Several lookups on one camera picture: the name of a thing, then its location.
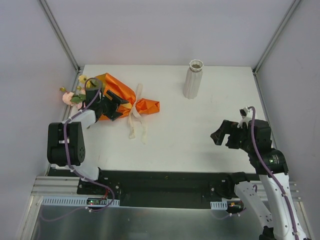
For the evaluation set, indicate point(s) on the right white cable duct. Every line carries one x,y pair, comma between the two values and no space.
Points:
219,205

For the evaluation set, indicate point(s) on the aluminium rail frame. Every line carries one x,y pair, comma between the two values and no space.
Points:
55,186

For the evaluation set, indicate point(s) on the left white cable duct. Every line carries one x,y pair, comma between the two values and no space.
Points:
69,201

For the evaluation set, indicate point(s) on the white cable duct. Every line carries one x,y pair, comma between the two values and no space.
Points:
219,205
69,201

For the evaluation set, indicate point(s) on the pink yellow flower bouquet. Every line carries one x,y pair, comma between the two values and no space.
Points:
74,99

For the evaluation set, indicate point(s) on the orange wrapping paper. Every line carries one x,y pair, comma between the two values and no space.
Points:
143,106

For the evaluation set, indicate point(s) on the right aluminium corner post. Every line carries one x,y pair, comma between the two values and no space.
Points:
276,35

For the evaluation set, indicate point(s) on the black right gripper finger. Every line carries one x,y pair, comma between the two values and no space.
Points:
232,143
227,127

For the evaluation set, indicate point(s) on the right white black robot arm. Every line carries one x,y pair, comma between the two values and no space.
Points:
279,221

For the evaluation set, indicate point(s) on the white ribbed ceramic vase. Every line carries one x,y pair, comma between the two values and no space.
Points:
193,79

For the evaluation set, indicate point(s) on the left aluminium corner post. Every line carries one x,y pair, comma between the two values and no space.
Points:
59,34

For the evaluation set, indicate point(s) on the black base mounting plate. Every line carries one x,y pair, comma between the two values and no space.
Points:
180,190

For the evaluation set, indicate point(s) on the cream ribbon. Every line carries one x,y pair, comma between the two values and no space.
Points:
134,114

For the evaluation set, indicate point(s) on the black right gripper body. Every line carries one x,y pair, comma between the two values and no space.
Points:
230,136

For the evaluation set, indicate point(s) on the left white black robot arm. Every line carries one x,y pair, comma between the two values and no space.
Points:
66,144

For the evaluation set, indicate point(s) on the aluminium corner post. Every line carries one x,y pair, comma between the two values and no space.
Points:
276,35
59,34

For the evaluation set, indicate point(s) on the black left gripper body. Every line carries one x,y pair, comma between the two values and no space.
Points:
111,108

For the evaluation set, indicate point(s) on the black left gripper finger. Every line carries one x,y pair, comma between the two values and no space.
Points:
115,115
115,98

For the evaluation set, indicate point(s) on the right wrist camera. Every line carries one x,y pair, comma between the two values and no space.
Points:
247,113

